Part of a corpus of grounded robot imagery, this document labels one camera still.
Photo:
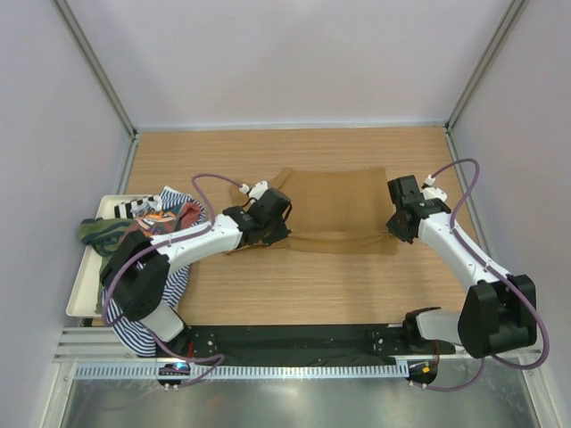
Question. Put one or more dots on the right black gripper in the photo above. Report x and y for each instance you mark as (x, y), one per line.
(393, 226)

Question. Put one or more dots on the olive green tank top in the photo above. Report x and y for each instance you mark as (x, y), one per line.
(104, 236)

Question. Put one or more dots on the aluminium front rail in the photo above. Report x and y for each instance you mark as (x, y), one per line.
(91, 344)

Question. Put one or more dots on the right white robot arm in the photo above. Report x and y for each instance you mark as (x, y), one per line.
(497, 312)

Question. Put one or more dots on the right aluminium frame post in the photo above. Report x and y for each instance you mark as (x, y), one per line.
(499, 37)

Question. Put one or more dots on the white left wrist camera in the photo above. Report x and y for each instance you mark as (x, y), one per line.
(254, 191)

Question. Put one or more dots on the white plastic tray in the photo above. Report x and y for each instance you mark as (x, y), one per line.
(84, 294)

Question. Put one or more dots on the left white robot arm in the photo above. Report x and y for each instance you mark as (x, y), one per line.
(136, 275)

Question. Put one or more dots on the aluminium frame post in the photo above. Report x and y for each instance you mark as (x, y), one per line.
(81, 41)
(499, 37)

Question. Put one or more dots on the slotted grey cable duct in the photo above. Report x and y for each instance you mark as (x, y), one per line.
(148, 370)

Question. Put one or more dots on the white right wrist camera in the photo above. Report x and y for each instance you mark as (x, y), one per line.
(430, 191)

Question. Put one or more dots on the red graphic tank top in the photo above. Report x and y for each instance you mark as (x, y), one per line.
(162, 222)

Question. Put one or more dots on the tan brown tank top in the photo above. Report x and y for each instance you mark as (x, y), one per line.
(337, 212)

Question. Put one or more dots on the blue white striped top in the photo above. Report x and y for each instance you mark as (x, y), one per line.
(133, 334)

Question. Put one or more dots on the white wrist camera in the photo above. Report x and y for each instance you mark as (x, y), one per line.
(254, 191)
(430, 191)

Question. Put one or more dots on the left aluminium frame post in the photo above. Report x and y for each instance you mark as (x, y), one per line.
(81, 41)

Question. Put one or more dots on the black white striped top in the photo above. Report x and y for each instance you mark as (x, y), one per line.
(130, 209)

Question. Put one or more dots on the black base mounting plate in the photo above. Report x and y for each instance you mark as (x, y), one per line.
(288, 346)

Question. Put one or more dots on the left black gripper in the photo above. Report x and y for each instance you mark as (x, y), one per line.
(280, 234)

